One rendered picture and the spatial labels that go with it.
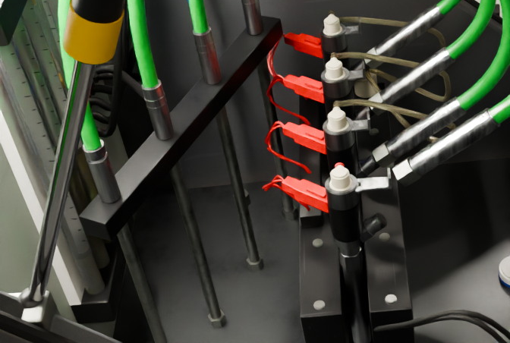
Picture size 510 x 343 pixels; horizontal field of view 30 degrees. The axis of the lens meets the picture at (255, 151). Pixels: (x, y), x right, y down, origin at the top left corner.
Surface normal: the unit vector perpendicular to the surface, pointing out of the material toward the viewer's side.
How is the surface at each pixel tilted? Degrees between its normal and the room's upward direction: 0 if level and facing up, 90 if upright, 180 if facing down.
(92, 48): 97
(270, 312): 0
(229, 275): 0
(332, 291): 0
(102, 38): 104
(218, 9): 90
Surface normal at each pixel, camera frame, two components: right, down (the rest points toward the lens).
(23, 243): 0.99, -0.10
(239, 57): -0.16, -0.76
